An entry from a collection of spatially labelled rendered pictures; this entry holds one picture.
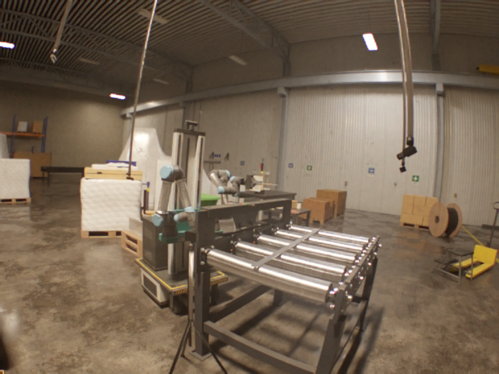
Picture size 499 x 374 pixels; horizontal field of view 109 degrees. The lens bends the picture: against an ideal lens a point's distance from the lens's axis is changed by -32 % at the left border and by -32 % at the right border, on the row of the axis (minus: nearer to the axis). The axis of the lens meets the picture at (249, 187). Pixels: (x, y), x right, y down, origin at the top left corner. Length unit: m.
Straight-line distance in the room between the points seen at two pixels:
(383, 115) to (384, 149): 1.47
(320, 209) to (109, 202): 5.53
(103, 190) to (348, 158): 10.08
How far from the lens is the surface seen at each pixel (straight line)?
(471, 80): 12.33
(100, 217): 5.05
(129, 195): 5.01
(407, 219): 9.12
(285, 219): 2.67
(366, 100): 12.50
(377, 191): 11.90
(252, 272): 1.49
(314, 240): 2.25
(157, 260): 2.80
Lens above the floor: 1.45
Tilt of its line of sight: 4 degrees down
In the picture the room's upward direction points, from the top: 4 degrees clockwise
